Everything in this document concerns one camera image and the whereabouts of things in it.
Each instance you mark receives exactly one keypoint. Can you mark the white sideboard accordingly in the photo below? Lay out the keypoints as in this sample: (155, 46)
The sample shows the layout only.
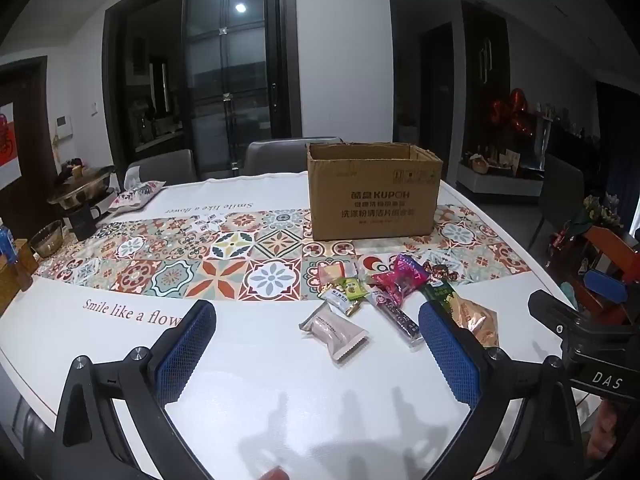
(500, 180)

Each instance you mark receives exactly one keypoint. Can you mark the dark green snack packet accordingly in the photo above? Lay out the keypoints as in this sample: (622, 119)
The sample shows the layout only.
(441, 294)

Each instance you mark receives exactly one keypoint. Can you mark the purple snack packet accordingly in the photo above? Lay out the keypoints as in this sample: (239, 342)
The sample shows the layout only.
(412, 261)

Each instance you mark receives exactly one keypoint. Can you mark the green yellow snack packet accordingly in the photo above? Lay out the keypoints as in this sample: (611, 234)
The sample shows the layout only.
(353, 294)

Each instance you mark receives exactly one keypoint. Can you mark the red wall poster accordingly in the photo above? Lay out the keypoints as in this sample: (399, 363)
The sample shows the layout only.
(7, 145)

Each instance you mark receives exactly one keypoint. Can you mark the pale pink snack packet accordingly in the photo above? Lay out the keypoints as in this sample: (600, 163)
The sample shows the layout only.
(334, 332)

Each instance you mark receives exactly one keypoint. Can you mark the black cooker base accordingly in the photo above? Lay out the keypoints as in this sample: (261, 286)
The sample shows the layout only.
(82, 220)

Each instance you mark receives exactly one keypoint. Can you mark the orange wooden chair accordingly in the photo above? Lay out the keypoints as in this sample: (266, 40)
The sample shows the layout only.
(607, 250)

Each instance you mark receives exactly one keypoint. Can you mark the patterned tile table runner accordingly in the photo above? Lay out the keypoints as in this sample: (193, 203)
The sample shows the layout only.
(200, 255)

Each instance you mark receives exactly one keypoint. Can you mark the magenta snack packet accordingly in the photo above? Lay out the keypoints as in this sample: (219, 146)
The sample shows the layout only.
(397, 280)

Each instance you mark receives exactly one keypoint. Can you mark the person's right hand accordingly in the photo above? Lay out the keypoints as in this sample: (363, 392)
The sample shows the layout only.
(607, 430)

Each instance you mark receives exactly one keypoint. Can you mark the flower bouquet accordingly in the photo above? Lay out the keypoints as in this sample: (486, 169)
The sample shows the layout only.
(600, 208)

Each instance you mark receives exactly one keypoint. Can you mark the grey dining chair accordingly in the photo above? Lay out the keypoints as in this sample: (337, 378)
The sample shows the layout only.
(162, 167)
(280, 157)

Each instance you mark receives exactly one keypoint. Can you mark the blue bottle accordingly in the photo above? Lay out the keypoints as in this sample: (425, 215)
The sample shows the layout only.
(7, 250)

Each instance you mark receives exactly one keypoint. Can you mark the red foil balloons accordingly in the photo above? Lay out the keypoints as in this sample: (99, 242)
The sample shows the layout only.
(512, 110)

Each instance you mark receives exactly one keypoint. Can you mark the red gold candy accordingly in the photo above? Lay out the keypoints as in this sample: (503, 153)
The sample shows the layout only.
(432, 269)
(448, 275)

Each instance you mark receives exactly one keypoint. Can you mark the long dark snack bar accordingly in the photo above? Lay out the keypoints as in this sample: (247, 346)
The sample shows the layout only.
(397, 317)

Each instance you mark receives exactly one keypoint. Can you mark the white wall panel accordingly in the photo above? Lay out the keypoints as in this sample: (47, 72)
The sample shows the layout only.
(64, 127)

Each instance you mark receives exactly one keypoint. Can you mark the dark side chair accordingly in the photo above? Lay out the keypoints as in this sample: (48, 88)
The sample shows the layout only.
(560, 195)

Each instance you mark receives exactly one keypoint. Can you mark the floral patterned pouch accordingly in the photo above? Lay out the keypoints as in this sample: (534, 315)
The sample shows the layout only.
(137, 195)

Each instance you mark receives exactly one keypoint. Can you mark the glass sliding door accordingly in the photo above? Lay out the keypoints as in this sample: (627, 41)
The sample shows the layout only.
(235, 70)

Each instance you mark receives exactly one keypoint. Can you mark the yellow pink snack packet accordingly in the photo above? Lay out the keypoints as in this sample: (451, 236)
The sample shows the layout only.
(331, 275)

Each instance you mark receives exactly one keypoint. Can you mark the small white snack packet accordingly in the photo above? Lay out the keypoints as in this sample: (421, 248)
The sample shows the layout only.
(336, 302)

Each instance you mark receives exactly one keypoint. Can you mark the white printed tablecloth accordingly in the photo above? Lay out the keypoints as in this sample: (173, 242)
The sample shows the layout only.
(260, 390)

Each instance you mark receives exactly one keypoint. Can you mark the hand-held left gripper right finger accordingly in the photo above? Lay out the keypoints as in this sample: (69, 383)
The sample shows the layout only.
(450, 360)

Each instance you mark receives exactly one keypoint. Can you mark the metal hot pot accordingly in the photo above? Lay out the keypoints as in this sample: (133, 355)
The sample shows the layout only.
(82, 187)

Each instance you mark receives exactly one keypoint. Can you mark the wooden box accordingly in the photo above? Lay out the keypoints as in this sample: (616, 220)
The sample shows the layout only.
(22, 270)

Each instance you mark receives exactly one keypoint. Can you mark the glass bowl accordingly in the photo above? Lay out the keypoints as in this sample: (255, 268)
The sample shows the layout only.
(46, 240)

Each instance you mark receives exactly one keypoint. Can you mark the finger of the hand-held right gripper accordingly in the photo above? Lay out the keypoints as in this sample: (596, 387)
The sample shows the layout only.
(606, 282)
(552, 310)

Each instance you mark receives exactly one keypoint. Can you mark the brown cardboard box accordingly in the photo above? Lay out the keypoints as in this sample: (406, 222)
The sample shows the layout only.
(372, 195)

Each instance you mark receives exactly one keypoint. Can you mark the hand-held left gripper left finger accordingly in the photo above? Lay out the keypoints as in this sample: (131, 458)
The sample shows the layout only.
(185, 355)

